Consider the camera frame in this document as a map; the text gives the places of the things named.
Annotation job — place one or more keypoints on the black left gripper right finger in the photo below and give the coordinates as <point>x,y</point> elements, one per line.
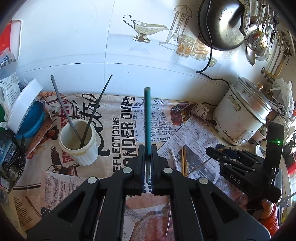
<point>199,209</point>

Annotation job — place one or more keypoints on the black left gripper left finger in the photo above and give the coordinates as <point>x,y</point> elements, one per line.
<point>96,209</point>

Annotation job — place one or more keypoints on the dark green chopstick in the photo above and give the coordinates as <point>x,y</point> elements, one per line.
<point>147,131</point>

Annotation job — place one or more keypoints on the gold chopstick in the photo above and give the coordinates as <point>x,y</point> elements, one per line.
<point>184,162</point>

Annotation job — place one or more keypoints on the white rice cooker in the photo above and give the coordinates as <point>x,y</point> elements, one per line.
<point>241,112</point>

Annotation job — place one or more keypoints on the newspaper print tablecloth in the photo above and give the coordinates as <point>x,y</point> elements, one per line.
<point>50,174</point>

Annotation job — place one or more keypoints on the white plastic bag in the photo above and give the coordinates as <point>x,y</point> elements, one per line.
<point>282,91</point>

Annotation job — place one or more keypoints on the white ribbed cup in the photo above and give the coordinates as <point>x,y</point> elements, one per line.
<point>70,144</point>

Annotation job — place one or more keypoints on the black mesh item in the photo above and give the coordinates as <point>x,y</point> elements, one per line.
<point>13,159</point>

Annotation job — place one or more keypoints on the blue bowl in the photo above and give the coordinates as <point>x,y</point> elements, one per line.
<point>32,122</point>

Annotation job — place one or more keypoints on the metal strainer ladle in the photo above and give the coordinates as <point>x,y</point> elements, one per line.
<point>257,47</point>

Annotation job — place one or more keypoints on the white paper food bag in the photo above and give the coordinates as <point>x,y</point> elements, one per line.
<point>11,87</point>

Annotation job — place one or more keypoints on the clear plastic zip bag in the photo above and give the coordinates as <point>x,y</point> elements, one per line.
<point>8,64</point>

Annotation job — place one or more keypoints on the red box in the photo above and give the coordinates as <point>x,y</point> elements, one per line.
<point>11,37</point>

